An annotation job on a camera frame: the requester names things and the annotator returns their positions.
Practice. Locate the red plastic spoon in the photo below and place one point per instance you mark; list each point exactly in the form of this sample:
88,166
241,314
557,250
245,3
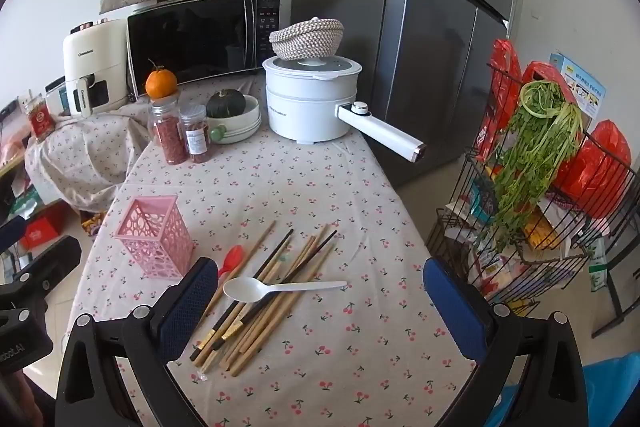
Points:
232,257

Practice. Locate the clear box with teal label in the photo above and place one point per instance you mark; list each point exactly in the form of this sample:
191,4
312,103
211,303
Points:
56,94

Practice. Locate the bunch of wooden chopsticks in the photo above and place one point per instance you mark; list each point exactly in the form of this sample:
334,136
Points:
265,314

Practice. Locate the leafy green vegetable bunch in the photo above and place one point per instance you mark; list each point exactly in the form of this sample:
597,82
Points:
530,142

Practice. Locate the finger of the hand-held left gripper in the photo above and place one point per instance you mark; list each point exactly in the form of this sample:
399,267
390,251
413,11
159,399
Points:
10,232
50,259

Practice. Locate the white stacked bowls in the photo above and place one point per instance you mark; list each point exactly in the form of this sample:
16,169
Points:
245,124

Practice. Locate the white electric cooking pot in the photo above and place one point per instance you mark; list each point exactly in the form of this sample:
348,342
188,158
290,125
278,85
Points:
310,107

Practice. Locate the white air fryer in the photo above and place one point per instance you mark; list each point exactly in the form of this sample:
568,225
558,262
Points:
95,52

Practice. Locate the teal packet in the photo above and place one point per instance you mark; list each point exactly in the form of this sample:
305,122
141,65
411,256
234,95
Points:
480,202

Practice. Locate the green pumpkin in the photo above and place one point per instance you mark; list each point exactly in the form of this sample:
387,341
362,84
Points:
225,104

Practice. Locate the blue plastic bag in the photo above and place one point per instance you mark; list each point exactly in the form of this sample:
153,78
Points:
607,387

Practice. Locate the red box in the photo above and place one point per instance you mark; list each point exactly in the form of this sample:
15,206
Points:
42,232

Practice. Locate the black microwave oven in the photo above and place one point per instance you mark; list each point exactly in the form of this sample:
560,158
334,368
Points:
200,37

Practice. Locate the small print beige cloth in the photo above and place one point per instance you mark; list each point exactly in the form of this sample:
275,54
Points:
85,162

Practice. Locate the black chopstick with gold end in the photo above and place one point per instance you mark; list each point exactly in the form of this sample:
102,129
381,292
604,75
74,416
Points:
276,252
320,247

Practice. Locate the large orange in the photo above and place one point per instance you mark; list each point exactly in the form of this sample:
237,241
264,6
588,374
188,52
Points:
161,83

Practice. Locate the white plastic spoon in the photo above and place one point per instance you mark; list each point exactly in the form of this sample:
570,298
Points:
245,289

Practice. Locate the blue wall poster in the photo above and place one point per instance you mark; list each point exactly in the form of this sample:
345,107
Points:
587,94

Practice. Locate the yellow printed carton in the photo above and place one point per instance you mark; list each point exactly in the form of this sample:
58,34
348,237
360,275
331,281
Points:
92,224

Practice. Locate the pink perforated utensil holder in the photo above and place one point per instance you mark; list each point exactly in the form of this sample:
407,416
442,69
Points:
155,237

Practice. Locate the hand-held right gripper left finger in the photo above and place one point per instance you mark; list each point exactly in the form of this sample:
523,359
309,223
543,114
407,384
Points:
192,302

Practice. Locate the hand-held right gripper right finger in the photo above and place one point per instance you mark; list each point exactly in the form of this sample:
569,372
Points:
452,307

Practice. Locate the tall jar of red berries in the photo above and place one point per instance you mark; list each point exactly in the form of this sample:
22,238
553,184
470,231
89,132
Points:
170,137

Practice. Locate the grey refrigerator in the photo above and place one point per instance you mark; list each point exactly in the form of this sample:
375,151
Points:
425,57

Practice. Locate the green and white packet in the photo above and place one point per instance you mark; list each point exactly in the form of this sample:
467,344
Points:
597,269

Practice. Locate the red plastic bag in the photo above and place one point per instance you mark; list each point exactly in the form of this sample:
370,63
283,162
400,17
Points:
542,74
600,167
500,77

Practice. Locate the short jar of dried fruit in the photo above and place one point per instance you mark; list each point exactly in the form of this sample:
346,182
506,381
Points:
196,137

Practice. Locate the yellow snack packet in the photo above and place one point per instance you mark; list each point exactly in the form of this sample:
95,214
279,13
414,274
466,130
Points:
540,232

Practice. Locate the black metal frame stand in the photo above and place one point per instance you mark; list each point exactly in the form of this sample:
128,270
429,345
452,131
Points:
615,297

